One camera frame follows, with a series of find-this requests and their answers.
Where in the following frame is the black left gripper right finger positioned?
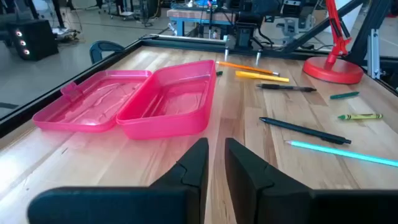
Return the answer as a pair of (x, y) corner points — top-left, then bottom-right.
(224, 138), (398, 224)

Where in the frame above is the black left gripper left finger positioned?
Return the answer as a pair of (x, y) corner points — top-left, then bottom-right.
(27, 138), (210, 224)

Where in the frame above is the slim black pen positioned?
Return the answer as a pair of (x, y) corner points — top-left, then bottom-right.
(259, 116), (352, 146)

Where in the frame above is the teal pencil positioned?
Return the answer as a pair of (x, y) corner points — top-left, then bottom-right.
(285, 139), (398, 168)

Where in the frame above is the pink plastic supply box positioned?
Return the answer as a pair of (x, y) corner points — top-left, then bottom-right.
(32, 59), (218, 141)

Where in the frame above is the black pen with grip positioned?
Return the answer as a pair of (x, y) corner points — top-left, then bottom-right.
(256, 83), (317, 93)

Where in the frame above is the green crayon yellow-green wrapper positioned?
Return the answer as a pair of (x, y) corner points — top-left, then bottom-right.
(337, 113), (384, 121)

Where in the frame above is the yellow highlighter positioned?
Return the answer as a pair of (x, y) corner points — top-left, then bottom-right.
(234, 70), (290, 83)

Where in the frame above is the orange pencil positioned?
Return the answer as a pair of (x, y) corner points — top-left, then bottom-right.
(216, 60), (280, 77)

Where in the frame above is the red lamp stand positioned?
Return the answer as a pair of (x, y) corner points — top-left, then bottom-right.
(302, 0), (364, 85)

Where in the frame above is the blue chair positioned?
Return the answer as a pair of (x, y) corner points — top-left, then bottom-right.
(89, 40), (126, 65)

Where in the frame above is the black computer tower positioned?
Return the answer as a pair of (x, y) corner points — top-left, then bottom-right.
(6, 19), (59, 62)

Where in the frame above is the blue-framed workbench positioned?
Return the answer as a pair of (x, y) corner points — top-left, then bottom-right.
(167, 8), (237, 37)

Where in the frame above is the thin black frame strut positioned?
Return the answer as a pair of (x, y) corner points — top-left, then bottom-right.
(281, 0), (364, 54)

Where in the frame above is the aluminium frame post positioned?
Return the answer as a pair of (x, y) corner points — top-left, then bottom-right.
(366, 29), (381, 80)

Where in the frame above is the thick black frame strut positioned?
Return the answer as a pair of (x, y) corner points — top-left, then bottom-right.
(345, 0), (392, 63)

